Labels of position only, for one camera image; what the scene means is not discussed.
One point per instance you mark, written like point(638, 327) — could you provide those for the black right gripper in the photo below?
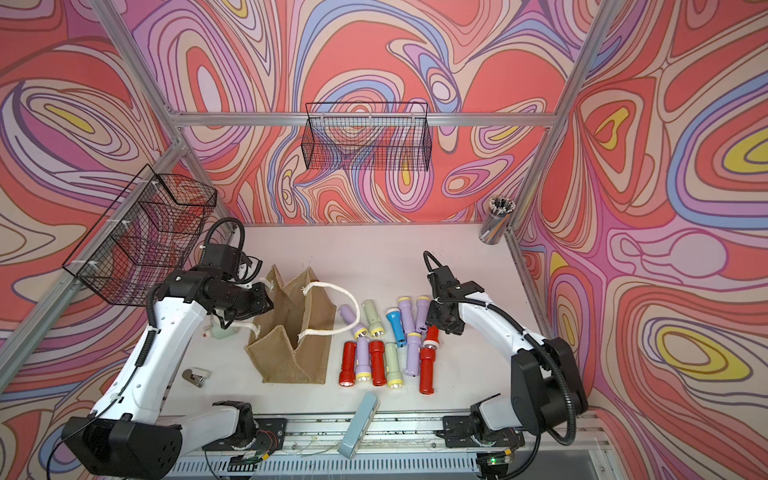
point(433, 319)

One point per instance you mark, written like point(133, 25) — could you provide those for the grey blue rectangular block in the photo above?
point(358, 426)

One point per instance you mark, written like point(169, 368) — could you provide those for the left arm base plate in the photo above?
point(269, 436)

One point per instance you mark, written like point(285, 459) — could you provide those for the silver metal pen cup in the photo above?
point(497, 221)

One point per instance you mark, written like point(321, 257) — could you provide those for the black wire basket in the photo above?
point(158, 221)
point(367, 135)

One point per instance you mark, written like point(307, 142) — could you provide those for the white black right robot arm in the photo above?
point(546, 389)

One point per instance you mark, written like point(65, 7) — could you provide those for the black wire basket back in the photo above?
point(367, 135)

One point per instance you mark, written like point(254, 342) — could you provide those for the red flashlight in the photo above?
point(377, 356)
point(431, 340)
point(347, 376)
point(426, 378)

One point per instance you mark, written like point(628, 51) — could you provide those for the black wire basket left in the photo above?
point(158, 221)

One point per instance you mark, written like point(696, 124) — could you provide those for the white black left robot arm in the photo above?
point(123, 435)

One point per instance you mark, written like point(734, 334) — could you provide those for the pale green small object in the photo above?
point(215, 331)

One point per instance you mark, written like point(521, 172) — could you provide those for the brown burlap tote bag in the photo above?
point(293, 345)

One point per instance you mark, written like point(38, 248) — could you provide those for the small grey metal object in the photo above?
point(196, 376)

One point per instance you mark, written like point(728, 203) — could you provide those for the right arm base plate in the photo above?
point(469, 431)

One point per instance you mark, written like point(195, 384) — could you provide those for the purple flashlight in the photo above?
point(363, 369)
point(422, 304)
point(407, 319)
point(355, 326)
point(413, 342)

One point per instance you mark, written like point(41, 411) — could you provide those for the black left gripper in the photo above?
point(261, 303)

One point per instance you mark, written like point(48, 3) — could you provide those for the green flashlight lower row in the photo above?
point(393, 373)

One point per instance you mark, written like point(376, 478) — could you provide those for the green flashlight upper row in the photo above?
point(374, 323)

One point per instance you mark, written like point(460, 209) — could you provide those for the green flashlight row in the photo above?
point(393, 373)
point(374, 323)

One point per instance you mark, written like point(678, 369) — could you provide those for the blue flashlight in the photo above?
point(394, 317)

